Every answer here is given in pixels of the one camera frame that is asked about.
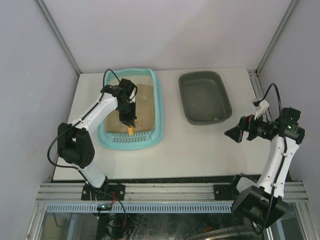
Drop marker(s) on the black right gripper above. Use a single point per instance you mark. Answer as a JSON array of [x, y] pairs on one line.
[[246, 128]]

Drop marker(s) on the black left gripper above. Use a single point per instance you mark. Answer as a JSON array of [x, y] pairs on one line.
[[127, 119]]

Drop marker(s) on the orange litter scoop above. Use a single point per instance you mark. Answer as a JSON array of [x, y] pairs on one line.
[[131, 130]]

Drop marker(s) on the light blue litter box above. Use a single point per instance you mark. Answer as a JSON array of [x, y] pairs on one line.
[[140, 140]]

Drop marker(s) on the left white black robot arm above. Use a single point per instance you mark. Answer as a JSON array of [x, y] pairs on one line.
[[74, 140]]

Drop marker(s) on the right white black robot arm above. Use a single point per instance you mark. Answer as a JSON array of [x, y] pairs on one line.
[[262, 201]]

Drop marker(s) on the beige cat litter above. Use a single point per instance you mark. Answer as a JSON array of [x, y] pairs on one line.
[[145, 113]]

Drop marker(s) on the dark grey plastic tub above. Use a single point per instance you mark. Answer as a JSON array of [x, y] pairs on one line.
[[204, 98]]

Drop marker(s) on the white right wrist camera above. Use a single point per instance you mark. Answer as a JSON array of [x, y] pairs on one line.
[[261, 106]]

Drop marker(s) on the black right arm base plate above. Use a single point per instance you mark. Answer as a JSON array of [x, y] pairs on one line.
[[224, 192]]

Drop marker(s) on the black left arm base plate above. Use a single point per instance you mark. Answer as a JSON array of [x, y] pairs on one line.
[[112, 192]]

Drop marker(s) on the light blue cable duct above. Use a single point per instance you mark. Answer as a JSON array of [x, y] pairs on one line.
[[142, 208]]

